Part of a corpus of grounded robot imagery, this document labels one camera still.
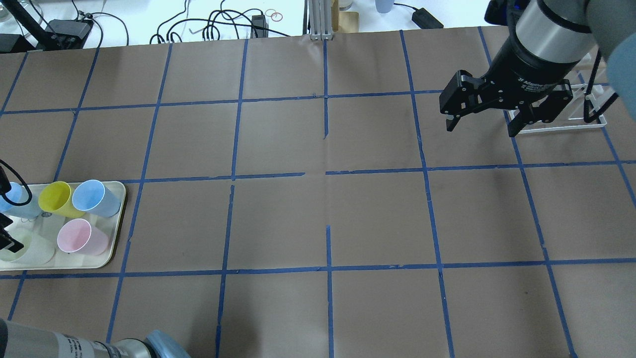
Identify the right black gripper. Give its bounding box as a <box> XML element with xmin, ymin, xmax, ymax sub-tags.
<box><xmin>439</xmin><ymin>35</ymin><xmax>574</xmax><ymax>137</ymax></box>

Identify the white ikea cup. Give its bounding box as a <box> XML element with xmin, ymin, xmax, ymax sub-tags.
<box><xmin>0</xmin><ymin>230</ymin><xmax>56</xmax><ymax>266</ymax></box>

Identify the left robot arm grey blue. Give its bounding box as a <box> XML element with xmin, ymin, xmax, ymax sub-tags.
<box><xmin>1</xmin><ymin>215</ymin><xmax>188</xmax><ymax>358</ymax></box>

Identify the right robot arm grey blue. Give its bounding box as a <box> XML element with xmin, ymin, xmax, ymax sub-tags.
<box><xmin>439</xmin><ymin>0</ymin><xmax>636</xmax><ymax>137</ymax></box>

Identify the light blue cup near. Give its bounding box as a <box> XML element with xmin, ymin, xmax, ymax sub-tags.
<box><xmin>0</xmin><ymin>182</ymin><xmax>42</xmax><ymax>220</ymax></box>

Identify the yellow cup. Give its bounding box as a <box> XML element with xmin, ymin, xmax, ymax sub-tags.
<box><xmin>38</xmin><ymin>181</ymin><xmax>86</xmax><ymax>218</ymax></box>

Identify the pink cup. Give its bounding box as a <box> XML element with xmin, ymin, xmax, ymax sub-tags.
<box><xmin>56</xmin><ymin>218</ymin><xmax>110</xmax><ymax>256</ymax></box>

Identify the light blue cup far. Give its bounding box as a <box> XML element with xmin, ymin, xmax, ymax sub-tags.
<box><xmin>71</xmin><ymin>179</ymin><xmax>121</xmax><ymax>217</ymax></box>

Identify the light blue cup on desk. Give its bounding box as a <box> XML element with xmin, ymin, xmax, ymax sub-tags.
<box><xmin>375</xmin><ymin>0</ymin><xmax>395</xmax><ymax>14</ymax></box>

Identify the beige plastic tray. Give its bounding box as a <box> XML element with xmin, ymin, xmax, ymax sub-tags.
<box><xmin>0</xmin><ymin>181</ymin><xmax>127</xmax><ymax>271</ymax></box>

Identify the black power adapter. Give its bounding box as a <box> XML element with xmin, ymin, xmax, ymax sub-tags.
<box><xmin>411</xmin><ymin>7</ymin><xmax>444</xmax><ymax>29</ymax></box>

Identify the wooden mug tree stand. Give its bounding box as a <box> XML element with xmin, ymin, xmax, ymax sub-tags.
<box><xmin>330</xmin><ymin>0</ymin><xmax>360</xmax><ymax>33</ymax></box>

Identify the white wire cup rack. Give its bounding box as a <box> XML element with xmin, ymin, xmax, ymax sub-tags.
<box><xmin>512</xmin><ymin>52</ymin><xmax>608</xmax><ymax>135</ymax></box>

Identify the aluminium frame post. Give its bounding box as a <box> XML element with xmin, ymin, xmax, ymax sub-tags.
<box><xmin>305</xmin><ymin>0</ymin><xmax>334</xmax><ymax>41</ymax></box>

